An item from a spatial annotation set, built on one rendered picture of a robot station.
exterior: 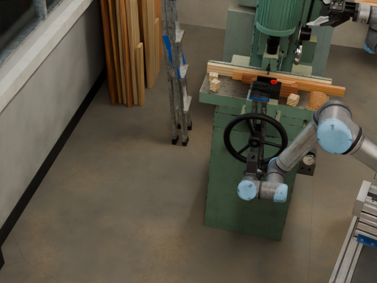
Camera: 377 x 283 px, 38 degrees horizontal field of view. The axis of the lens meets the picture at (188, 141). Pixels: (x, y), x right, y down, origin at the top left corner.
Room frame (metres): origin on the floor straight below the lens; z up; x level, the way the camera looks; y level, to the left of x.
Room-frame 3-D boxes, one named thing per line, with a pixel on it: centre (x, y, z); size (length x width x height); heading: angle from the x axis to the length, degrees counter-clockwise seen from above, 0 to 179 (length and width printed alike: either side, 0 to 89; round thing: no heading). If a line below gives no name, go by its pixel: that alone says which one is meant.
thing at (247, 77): (2.26, -0.36, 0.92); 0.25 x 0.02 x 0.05; 79
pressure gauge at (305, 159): (2.03, -0.58, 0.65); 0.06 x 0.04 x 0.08; 79
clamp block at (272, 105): (2.09, -0.33, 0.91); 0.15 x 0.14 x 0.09; 79
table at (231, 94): (2.18, -0.34, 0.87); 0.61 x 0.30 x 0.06; 79
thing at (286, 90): (2.19, -0.38, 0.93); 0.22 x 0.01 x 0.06; 79
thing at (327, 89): (2.26, -0.46, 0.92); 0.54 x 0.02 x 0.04; 79
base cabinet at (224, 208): (2.40, -0.38, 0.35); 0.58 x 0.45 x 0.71; 169
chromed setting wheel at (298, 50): (2.39, -0.51, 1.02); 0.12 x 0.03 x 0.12; 169
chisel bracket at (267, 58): (2.30, -0.37, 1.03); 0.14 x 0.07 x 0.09; 169
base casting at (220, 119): (2.40, -0.38, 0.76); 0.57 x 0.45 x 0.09; 169
